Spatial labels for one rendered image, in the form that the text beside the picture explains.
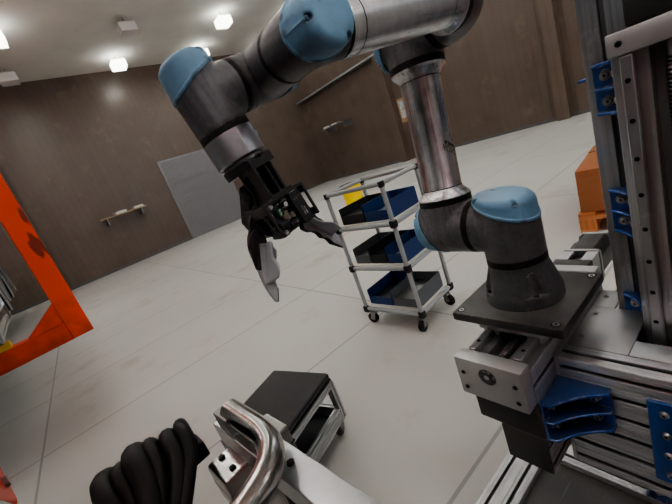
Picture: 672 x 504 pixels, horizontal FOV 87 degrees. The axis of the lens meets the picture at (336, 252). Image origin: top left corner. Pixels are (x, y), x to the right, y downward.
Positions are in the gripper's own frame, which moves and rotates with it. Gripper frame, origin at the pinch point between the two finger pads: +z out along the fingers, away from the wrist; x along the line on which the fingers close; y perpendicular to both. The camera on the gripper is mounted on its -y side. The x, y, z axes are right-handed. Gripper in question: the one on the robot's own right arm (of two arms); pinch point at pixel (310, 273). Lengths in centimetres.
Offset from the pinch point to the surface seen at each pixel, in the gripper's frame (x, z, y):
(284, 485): -22.7, 7.2, 20.5
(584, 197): 256, 118, -69
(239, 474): -25.3, 8.6, 11.7
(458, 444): 33, 110, -45
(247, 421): -21.5, 2.8, 15.2
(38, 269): -59, -50, -329
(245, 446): -23.1, 5.6, 13.5
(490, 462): 33, 111, -31
